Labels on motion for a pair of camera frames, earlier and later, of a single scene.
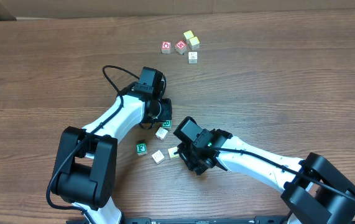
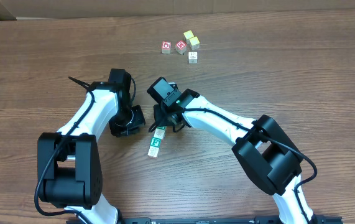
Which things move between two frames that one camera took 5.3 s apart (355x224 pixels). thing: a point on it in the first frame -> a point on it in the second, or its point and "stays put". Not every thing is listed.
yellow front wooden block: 194,43 stays put
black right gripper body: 184,153 -> 163,118
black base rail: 268,219 stays put
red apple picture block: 166,47 stays put
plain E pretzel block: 158,157 -> 153,152
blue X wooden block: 193,57 stays put
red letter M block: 181,46 stays put
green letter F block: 141,149 -> 155,142
